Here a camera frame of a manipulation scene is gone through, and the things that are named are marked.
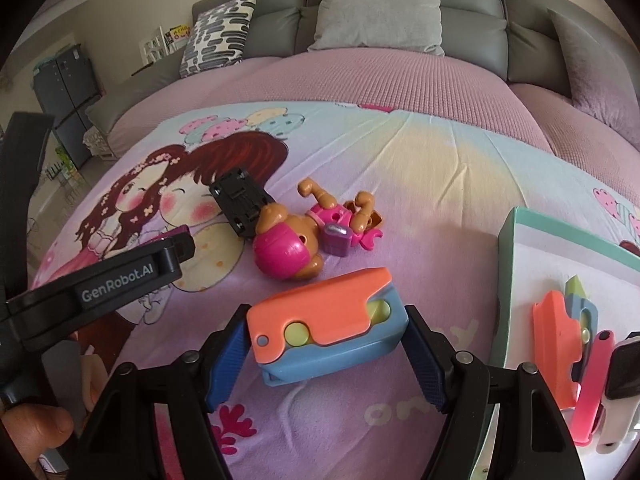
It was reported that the cartoon printed bed sheet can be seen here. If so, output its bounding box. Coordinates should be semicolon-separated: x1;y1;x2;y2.
34;102;639;479

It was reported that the grey square cushion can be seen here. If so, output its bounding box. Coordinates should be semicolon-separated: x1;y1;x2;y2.
310;0;445;56

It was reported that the pink brown toy puppy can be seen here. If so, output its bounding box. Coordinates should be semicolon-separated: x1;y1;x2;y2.
253;178;383;281

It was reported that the black white patterned pillow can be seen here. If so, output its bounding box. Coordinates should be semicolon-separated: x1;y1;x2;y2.
179;0;257;78

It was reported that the pink sofa seat cover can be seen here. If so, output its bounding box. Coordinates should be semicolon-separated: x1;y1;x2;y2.
99;49;639;203

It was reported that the white magazine rack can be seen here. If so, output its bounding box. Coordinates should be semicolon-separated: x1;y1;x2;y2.
139;24;191;65

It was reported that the white smartwatch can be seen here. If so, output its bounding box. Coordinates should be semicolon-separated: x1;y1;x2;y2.
597;332;639;454

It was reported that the black toy car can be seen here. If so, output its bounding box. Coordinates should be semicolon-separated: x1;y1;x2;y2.
209;168;274;240

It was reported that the dark storage cabinet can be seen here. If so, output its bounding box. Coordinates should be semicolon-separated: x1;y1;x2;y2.
32;44;101;168

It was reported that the purple pencil lead case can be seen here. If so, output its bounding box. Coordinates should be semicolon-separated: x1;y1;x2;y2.
138;226;190;245

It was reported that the grey purple cushion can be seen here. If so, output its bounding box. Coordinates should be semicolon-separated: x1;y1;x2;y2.
548;9;639;150

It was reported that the grey sofa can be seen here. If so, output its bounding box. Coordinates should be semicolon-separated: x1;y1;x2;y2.
89;0;639;139

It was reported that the person left hand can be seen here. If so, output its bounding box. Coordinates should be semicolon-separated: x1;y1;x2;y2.
1;404;75;479

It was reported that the orange blue toy knife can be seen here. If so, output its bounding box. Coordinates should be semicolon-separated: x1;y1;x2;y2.
532;275;599;411
246;268;408;387

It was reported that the teal shallow cardboard box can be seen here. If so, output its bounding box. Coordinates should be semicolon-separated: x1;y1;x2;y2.
489;207;639;479

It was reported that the pink smartwatch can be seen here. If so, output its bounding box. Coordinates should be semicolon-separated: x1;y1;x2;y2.
570;330;615;446

